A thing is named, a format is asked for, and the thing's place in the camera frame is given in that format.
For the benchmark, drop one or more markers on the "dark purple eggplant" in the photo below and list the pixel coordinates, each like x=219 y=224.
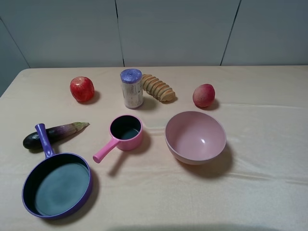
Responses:
x=55 y=134

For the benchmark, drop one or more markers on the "small pink saucepan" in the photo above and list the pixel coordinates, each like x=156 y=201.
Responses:
x=126 y=134

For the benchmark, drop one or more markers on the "pink bowl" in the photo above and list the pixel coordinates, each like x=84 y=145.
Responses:
x=194 y=138

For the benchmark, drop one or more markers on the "purple frying pan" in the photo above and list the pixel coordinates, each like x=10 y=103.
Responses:
x=59 y=185

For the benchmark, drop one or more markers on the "pink red peach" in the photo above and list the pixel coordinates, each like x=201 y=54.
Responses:
x=204 y=95

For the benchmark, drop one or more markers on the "red apple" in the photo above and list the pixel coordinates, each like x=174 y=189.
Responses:
x=82 y=89

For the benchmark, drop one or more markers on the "purple-capped wrapped roll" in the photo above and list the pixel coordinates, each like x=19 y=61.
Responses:
x=132 y=87

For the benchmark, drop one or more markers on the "sliced bread loaf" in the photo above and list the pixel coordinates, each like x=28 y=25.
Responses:
x=157 y=88

